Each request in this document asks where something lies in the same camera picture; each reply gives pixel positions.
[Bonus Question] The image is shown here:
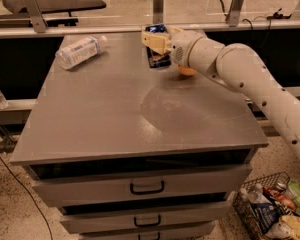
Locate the bottom grey drawer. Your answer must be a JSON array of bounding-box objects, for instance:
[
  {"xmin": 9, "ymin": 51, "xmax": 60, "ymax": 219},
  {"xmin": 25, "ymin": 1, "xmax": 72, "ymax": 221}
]
[{"xmin": 79, "ymin": 221, "xmax": 214, "ymax": 240}]

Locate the black floor cable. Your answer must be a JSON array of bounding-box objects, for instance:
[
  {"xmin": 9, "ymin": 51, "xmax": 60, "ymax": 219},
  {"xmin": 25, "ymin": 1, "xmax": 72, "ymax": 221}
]
[{"xmin": 0, "ymin": 135, "xmax": 55, "ymax": 240}]

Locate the middle grey drawer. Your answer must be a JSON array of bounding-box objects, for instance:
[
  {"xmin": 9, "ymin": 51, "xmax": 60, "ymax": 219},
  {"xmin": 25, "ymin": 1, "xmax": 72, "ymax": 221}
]
[{"xmin": 60, "ymin": 201, "xmax": 231, "ymax": 235}]

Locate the grey drawer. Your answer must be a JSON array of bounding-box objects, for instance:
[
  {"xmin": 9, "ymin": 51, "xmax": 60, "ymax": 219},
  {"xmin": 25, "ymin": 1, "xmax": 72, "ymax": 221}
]
[
  {"xmin": 32, "ymin": 164, "xmax": 252, "ymax": 207},
  {"xmin": 60, "ymin": 201, "xmax": 231, "ymax": 235},
  {"xmin": 79, "ymin": 221, "xmax": 214, "ymax": 240}
]

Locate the metal bracket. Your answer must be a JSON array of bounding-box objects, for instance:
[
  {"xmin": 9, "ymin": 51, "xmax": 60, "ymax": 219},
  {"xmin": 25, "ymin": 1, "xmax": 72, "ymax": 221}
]
[
  {"xmin": 226, "ymin": 0, "xmax": 244, "ymax": 27},
  {"xmin": 23, "ymin": 0, "xmax": 47, "ymax": 33},
  {"xmin": 153, "ymin": 0, "xmax": 164, "ymax": 24}
]

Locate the left metal bracket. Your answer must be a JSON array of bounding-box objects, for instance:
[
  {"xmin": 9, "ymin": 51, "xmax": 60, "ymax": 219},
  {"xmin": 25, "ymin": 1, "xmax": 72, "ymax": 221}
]
[{"xmin": 23, "ymin": 0, "xmax": 47, "ymax": 33}]

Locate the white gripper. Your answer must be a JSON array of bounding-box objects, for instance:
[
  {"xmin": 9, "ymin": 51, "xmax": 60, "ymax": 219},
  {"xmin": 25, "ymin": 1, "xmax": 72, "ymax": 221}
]
[{"xmin": 141, "ymin": 26, "xmax": 203, "ymax": 67}]

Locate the wire basket with snacks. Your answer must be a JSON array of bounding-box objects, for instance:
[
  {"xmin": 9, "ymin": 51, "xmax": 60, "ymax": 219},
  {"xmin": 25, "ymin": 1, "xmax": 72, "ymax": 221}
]
[{"xmin": 233, "ymin": 172, "xmax": 300, "ymax": 240}]

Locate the right metal bracket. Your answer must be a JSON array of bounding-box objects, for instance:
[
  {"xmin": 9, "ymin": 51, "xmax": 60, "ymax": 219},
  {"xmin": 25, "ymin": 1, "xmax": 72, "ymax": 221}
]
[{"xmin": 226, "ymin": 0, "xmax": 244, "ymax": 27}]

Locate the middle metal bracket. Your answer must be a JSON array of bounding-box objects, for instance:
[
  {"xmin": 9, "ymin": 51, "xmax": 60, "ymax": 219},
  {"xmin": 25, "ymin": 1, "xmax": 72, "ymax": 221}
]
[{"xmin": 153, "ymin": 0, "xmax": 164, "ymax": 24}]

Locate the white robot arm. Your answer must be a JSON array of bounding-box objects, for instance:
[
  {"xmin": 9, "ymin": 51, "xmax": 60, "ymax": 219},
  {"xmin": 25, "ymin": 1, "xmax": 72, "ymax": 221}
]
[{"xmin": 141, "ymin": 26, "xmax": 300, "ymax": 161}]

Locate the orange fruit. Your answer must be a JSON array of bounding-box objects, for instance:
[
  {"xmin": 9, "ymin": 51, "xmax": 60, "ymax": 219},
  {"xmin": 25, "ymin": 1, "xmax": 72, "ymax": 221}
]
[{"xmin": 178, "ymin": 66, "xmax": 196, "ymax": 76}]

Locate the clear plastic water bottle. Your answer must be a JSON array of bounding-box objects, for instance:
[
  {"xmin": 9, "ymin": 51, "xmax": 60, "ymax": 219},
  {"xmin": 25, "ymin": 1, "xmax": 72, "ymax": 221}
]
[{"xmin": 55, "ymin": 35, "xmax": 108, "ymax": 70}]

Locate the top grey drawer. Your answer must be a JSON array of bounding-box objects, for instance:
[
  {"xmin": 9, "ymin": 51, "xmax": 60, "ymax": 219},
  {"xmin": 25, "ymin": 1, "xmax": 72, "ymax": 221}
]
[{"xmin": 32, "ymin": 164, "xmax": 252, "ymax": 207}]

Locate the blue pepsi can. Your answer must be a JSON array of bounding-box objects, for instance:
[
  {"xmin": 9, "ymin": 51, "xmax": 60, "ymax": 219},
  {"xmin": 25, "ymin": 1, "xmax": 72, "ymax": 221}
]
[{"xmin": 145, "ymin": 24, "xmax": 171, "ymax": 70}]

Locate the grey drawer cabinet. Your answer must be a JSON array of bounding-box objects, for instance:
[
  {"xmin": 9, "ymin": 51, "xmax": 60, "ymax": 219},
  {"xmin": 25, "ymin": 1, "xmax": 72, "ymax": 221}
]
[{"xmin": 9, "ymin": 29, "xmax": 270, "ymax": 240}]

